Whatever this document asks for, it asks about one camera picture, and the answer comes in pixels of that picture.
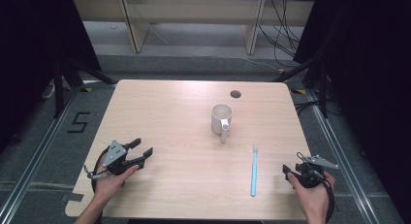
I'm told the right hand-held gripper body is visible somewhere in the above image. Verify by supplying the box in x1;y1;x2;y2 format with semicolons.
282;151;340;189

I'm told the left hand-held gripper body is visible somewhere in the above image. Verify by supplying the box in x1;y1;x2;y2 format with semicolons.
84;140;145;180

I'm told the person's right hand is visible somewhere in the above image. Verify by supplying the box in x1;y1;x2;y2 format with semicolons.
286;171;337;216

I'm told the person's left hand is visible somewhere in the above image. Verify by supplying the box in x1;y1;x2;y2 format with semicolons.
92;152;141;203

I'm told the light blue toothbrush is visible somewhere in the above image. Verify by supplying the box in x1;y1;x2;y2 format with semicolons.
250;144;260;198

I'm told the grey tape strip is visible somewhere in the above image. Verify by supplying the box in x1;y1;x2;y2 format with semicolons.
60;192;85;203

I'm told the white mug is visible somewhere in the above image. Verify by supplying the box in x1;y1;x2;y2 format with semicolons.
210;103;234;144

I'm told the black metal stand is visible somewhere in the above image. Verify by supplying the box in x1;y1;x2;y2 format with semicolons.
52;57;118;119
272;52;332;119

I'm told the black curtain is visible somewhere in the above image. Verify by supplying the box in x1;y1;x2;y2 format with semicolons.
0;0;103;155
292;0;411;224

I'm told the beige wooden background desk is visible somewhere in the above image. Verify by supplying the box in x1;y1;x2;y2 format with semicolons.
71;0;315;55

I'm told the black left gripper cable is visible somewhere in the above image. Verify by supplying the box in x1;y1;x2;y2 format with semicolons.
90;145;111;199

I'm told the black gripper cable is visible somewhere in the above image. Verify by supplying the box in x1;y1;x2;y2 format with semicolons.
323;176;337;224
90;145;111;199

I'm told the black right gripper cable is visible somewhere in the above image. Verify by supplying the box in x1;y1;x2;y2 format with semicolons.
323;176;337;224

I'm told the aluminium floor rail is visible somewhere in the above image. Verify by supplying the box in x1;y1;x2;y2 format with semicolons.
0;86;82;224
305;87;381;224

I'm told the bundle of black cables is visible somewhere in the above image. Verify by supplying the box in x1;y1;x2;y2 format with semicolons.
257;0;305;69

